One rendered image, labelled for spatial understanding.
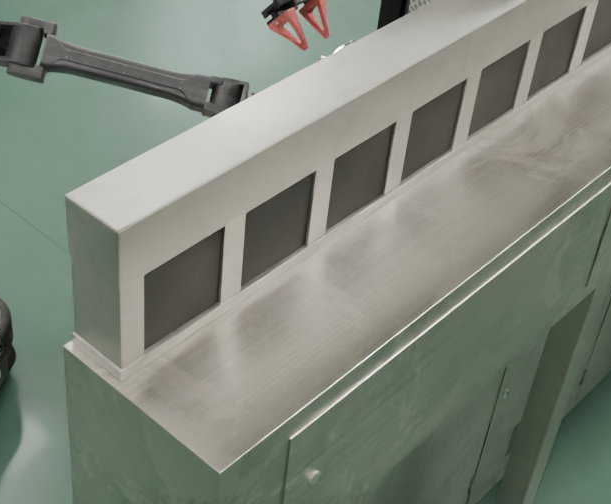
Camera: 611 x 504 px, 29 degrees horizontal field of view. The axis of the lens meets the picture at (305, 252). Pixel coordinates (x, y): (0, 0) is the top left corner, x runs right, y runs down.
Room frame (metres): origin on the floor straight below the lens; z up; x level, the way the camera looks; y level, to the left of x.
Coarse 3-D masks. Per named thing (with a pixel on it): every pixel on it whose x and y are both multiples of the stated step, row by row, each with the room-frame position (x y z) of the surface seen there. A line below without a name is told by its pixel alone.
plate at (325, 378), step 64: (512, 128) 1.45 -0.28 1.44; (576, 128) 1.47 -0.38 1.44; (448, 192) 1.28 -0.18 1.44; (512, 192) 1.30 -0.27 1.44; (576, 192) 1.32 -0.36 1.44; (320, 256) 1.12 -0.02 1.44; (384, 256) 1.14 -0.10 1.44; (448, 256) 1.15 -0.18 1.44; (512, 256) 1.20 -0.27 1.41; (576, 256) 1.36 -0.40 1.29; (256, 320) 1.00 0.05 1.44; (320, 320) 1.01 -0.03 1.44; (384, 320) 1.02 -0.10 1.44; (448, 320) 1.09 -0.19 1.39; (512, 320) 1.23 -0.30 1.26; (128, 384) 0.87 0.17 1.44; (192, 384) 0.88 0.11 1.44; (256, 384) 0.89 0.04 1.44; (320, 384) 0.91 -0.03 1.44; (384, 384) 0.99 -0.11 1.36; (448, 384) 1.12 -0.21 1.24; (128, 448) 0.85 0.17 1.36; (192, 448) 0.80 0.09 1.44; (256, 448) 0.81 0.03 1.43; (320, 448) 0.90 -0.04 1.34; (384, 448) 1.01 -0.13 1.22
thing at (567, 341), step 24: (600, 288) 1.57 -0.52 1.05; (576, 312) 1.57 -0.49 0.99; (552, 336) 1.58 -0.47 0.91; (576, 336) 1.56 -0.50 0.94; (552, 360) 1.57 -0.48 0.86; (576, 360) 1.57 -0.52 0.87; (552, 384) 1.57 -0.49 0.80; (528, 408) 1.58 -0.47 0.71; (552, 408) 1.56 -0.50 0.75; (528, 432) 1.58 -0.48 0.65; (552, 432) 1.58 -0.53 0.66; (528, 456) 1.57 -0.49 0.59; (504, 480) 1.59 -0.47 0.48; (528, 480) 1.56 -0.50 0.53
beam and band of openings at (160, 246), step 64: (448, 0) 1.42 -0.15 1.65; (512, 0) 1.44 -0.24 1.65; (576, 0) 1.56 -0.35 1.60; (320, 64) 1.22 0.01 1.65; (384, 64) 1.24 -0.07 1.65; (448, 64) 1.31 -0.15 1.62; (512, 64) 1.46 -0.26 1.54; (576, 64) 1.61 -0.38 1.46; (192, 128) 1.06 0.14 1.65; (256, 128) 1.08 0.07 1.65; (320, 128) 1.11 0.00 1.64; (384, 128) 1.22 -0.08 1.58; (448, 128) 1.35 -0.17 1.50; (128, 192) 0.94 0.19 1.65; (192, 192) 0.95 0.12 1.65; (256, 192) 1.03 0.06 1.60; (320, 192) 1.13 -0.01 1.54; (384, 192) 1.24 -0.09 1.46; (128, 256) 0.88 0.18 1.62; (192, 256) 0.97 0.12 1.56; (256, 256) 1.05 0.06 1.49; (128, 320) 0.89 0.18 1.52; (192, 320) 0.97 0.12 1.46
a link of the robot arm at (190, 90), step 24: (48, 24) 1.89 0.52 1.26; (48, 48) 1.85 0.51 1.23; (72, 48) 1.86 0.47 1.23; (24, 72) 1.82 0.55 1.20; (48, 72) 1.86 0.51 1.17; (72, 72) 1.85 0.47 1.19; (96, 72) 1.84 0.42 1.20; (120, 72) 1.84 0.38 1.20; (144, 72) 1.85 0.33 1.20; (168, 72) 1.86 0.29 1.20; (168, 96) 1.84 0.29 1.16; (192, 96) 1.84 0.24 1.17; (216, 96) 1.85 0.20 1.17; (240, 96) 1.87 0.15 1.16
